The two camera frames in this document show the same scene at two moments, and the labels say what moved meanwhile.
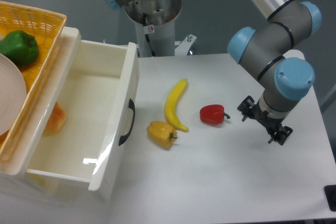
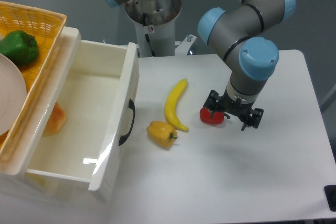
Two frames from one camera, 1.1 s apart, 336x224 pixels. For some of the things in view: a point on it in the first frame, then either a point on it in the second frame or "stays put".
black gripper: (272, 124) -> (213, 102)
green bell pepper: (20, 47) stays put
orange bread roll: (56, 120) stays put
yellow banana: (171, 104) stays put
